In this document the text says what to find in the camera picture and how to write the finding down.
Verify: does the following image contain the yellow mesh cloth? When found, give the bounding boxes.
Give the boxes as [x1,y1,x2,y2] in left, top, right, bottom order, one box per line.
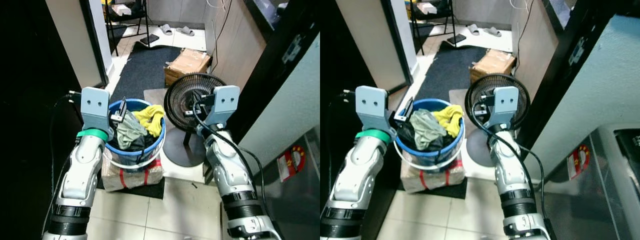
[132,104,166,139]
[432,104,465,139]

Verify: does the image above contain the grey washing machine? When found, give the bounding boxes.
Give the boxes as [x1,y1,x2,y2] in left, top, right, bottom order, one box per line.
[539,122,640,240]
[239,125,321,240]

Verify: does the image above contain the black floor fan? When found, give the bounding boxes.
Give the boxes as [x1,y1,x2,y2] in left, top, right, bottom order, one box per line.
[463,72,531,168]
[163,72,229,168]

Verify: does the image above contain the grey-green garment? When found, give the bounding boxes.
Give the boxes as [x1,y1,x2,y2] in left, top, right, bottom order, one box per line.
[115,110,149,151]
[410,108,448,150]

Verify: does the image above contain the black garment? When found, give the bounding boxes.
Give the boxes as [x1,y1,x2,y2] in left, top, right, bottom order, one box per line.
[400,116,458,152]
[111,116,161,152]

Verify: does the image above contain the brown cardboard box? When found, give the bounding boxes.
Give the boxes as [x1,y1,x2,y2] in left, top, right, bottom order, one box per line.
[164,48,213,87]
[468,48,517,85]

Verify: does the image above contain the blue plastic laundry bucket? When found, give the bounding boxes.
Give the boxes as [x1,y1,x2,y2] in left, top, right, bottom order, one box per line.
[103,98,167,169]
[393,97,466,169]

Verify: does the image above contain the dark floor mat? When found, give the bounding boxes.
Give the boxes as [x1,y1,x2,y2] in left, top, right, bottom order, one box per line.
[109,42,184,102]
[414,40,489,102]

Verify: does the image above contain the red-taped wrapped box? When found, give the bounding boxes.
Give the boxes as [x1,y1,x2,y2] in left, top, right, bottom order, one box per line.
[399,156,467,194]
[101,149,165,193]

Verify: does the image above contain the wooden cabinet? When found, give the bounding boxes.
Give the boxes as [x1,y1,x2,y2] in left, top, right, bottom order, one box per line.
[204,0,268,93]
[511,0,560,98]

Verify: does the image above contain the white door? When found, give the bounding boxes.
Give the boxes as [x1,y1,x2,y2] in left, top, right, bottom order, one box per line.
[45,0,114,90]
[335,0,420,94]

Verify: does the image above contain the small black mat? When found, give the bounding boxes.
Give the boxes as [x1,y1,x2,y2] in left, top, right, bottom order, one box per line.
[96,176,166,200]

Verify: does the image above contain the black metal rack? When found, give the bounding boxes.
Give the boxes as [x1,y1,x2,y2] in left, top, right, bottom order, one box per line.
[407,0,457,56]
[103,0,151,57]

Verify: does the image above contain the red round sticker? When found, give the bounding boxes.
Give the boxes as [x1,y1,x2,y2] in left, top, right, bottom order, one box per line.
[277,144,306,182]
[566,144,591,180]

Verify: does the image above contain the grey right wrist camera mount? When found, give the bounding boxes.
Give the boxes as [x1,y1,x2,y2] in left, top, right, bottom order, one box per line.
[202,85,241,129]
[492,86,521,129]

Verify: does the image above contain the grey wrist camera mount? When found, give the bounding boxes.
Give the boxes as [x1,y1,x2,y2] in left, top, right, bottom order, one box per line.
[202,85,241,129]
[80,87,113,142]
[492,86,521,129]
[354,85,397,140]

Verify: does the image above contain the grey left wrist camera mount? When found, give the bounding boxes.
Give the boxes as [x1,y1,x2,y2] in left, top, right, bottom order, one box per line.
[354,85,397,140]
[80,87,113,142]

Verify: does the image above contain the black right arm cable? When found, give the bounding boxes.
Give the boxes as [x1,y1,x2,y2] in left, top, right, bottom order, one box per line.
[192,99,267,206]
[472,99,547,206]

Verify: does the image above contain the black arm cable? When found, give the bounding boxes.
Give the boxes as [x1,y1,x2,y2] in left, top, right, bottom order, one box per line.
[44,90,84,236]
[472,99,547,206]
[192,99,267,206]

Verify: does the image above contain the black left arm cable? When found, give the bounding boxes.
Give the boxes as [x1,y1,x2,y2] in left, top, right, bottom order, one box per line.
[44,90,84,236]

